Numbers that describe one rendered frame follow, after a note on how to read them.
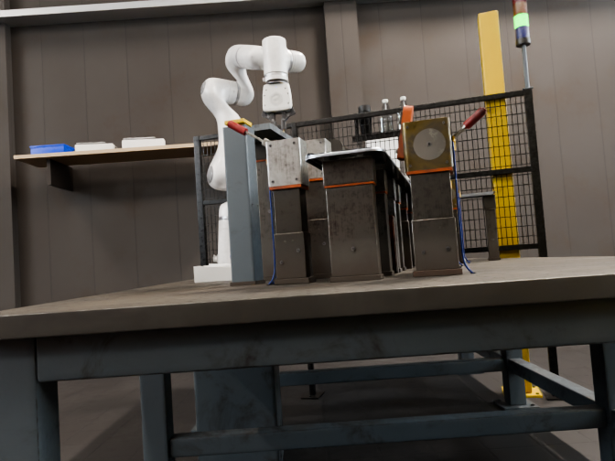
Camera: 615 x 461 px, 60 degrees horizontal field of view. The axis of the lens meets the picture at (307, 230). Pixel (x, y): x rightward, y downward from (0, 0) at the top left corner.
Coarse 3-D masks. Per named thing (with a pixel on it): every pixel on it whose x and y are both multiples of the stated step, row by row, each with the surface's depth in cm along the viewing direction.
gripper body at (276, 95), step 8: (280, 80) 185; (264, 88) 186; (272, 88) 185; (280, 88) 185; (288, 88) 185; (264, 96) 186; (272, 96) 185; (280, 96) 185; (288, 96) 185; (264, 104) 186; (272, 104) 185; (280, 104) 185; (288, 104) 184; (280, 112) 188; (288, 112) 189
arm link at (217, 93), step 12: (204, 84) 220; (216, 84) 220; (228, 84) 223; (204, 96) 220; (216, 96) 218; (228, 96) 223; (216, 108) 220; (228, 108) 219; (228, 120) 218; (216, 156) 212; (216, 168) 208; (216, 180) 208
